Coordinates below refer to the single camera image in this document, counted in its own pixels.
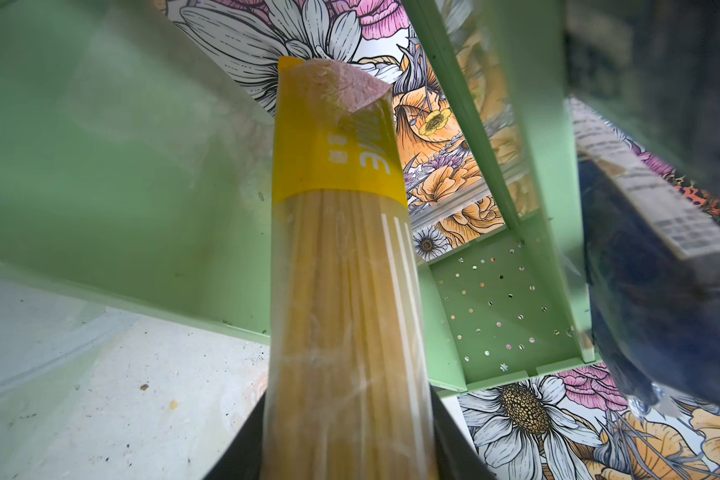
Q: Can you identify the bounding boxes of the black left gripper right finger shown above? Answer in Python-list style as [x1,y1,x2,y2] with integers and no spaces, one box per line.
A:
[430,386,495,480]

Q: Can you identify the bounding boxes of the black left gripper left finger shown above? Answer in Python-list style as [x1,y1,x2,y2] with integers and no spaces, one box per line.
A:
[204,395,266,480]

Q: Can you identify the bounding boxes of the yellow spaghetti bag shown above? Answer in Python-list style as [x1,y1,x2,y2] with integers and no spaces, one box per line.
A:
[262,57,438,479]

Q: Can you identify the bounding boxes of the blue Barilla spaghetti box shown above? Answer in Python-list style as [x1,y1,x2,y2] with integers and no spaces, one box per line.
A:
[565,1,720,197]

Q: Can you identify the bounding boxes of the green two-tier shelf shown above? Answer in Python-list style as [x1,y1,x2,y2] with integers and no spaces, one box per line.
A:
[0,1,598,392]

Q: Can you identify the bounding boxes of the clear plastic lid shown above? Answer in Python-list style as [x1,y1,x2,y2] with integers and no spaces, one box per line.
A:
[0,280,139,438]

